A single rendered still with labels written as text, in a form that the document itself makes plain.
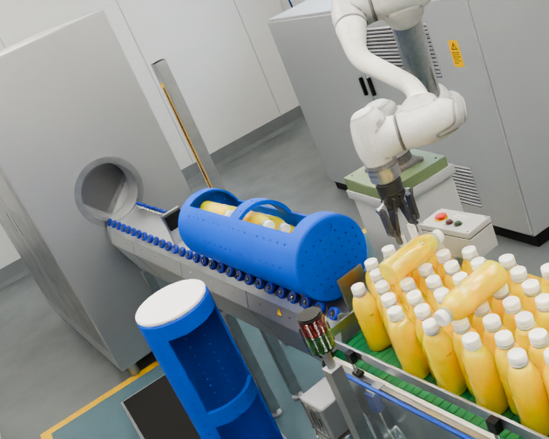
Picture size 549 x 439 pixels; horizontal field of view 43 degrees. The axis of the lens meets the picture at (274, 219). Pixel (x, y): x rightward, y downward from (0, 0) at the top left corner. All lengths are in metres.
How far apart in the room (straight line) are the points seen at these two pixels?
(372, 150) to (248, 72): 5.87
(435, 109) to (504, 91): 1.84
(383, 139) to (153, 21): 5.64
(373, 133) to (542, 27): 2.11
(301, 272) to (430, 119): 0.62
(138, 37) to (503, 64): 4.43
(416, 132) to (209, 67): 5.77
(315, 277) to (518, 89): 1.93
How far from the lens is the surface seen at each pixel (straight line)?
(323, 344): 1.66
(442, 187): 2.81
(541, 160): 3.95
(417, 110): 1.90
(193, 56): 7.49
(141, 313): 2.60
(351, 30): 2.21
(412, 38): 2.41
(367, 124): 1.89
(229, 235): 2.49
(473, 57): 3.64
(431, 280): 1.89
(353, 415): 1.80
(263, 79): 7.79
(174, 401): 3.74
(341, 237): 2.22
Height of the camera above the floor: 2.08
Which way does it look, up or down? 22 degrees down
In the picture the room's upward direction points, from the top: 24 degrees counter-clockwise
